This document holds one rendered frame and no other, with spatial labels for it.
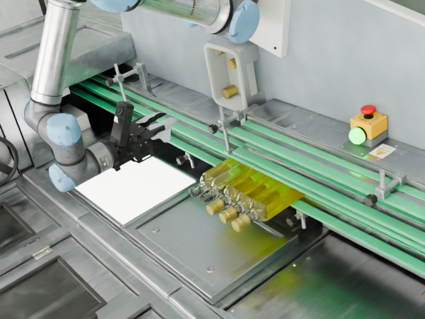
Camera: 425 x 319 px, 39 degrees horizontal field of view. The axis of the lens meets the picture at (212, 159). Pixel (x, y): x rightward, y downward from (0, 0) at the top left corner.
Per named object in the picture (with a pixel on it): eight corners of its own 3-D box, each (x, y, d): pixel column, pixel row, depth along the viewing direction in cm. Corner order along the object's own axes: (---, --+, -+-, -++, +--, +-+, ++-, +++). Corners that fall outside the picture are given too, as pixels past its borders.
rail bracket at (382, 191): (396, 178, 150) (361, 203, 143) (395, 153, 146) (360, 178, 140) (410, 183, 147) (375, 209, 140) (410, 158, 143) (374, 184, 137)
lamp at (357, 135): (354, 138, 163) (346, 143, 161) (353, 124, 160) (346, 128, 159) (367, 143, 159) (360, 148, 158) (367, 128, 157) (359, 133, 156)
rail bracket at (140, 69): (157, 85, 248) (111, 106, 237) (148, 47, 239) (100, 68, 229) (163, 87, 244) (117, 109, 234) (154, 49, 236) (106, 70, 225)
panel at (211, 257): (138, 150, 243) (65, 189, 227) (136, 143, 242) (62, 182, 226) (299, 242, 179) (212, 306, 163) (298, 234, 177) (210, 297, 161)
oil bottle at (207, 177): (249, 161, 200) (199, 190, 190) (246, 146, 197) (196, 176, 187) (260, 166, 196) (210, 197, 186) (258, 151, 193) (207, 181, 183)
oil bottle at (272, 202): (299, 184, 183) (248, 218, 173) (297, 169, 180) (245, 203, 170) (313, 190, 179) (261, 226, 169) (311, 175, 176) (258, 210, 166)
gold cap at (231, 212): (230, 213, 175) (219, 221, 173) (228, 204, 173) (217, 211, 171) (238, 218, 172) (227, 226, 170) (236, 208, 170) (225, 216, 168)
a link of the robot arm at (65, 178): (58, 174, 143) (66, 200, 149) (97, 154, 148) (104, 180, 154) (43, 159, 148) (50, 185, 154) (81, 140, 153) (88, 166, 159)
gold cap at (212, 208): (217, 206, 179) (206, 212, 177) (215, 196, 177) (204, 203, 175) (225, 210, 176) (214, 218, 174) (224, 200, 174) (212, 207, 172)
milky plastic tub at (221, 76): (231, 93, 212) (213, 102, 208) (221, 33, 201) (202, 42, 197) (265, 105, 200) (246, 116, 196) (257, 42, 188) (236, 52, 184)
